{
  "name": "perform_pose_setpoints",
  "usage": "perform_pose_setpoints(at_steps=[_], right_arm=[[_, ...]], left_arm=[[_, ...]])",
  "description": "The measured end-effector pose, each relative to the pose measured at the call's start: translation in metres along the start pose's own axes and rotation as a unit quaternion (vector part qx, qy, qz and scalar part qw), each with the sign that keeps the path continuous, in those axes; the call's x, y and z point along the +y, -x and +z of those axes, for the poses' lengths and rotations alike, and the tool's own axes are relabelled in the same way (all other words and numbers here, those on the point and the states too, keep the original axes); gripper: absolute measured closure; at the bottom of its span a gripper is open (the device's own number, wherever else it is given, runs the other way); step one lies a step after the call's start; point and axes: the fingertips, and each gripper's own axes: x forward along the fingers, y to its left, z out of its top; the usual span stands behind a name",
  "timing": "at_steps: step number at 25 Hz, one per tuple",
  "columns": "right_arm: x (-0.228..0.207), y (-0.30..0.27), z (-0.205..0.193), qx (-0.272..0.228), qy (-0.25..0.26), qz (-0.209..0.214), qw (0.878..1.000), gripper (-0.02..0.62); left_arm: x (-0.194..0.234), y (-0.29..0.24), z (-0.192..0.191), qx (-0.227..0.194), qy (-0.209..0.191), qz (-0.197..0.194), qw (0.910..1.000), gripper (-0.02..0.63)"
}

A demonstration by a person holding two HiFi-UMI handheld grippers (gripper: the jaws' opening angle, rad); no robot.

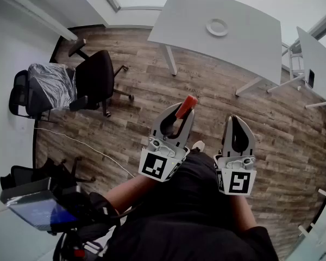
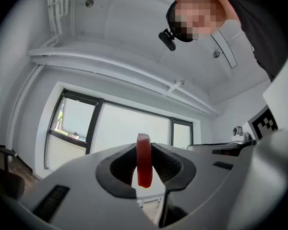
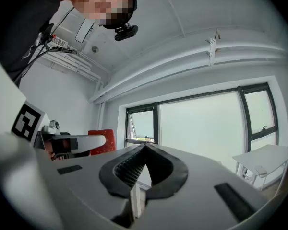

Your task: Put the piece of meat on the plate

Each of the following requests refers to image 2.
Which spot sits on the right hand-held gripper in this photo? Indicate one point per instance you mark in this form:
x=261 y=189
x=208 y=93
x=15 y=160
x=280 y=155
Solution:
x=273 y=176

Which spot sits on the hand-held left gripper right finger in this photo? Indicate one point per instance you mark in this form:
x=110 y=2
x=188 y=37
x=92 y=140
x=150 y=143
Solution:
x=201 y=188

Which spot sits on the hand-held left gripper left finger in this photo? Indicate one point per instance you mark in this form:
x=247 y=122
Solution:
x=81 y=188

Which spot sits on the red piece of meat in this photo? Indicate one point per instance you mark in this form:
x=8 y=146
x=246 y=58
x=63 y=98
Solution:
x=144 y=162

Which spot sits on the white desk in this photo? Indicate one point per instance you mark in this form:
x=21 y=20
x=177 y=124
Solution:
x=206 y=146

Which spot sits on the white table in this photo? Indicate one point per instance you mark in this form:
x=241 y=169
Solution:
x=156 y=188

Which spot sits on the black-framed window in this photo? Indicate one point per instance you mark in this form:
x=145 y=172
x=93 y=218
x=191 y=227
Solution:
x=124 y=128

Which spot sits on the black office chair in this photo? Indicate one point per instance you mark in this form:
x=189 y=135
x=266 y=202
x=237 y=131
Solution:
x=4 y=178

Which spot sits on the round ceiling sprinkler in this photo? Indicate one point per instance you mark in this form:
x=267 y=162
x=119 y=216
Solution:
x=216 y=54
x=89 y=2

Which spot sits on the long ceiling light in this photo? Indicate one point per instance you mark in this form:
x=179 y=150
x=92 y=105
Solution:
x=228 y=48

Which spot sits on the person's black shirt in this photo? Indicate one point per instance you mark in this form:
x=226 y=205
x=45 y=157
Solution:
x=261 y=20

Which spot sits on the person's head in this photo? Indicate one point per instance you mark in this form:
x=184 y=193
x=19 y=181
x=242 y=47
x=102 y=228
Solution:
x=196 y=15

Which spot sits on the white desktop camera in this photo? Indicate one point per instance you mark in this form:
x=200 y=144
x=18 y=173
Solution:
x=240 y=134

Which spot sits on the white ceiling bracket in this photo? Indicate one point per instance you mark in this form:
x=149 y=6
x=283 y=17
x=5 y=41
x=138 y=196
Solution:
x=174 y=87

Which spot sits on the black head-worn camera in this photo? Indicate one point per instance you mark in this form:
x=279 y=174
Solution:
x=167 y=40

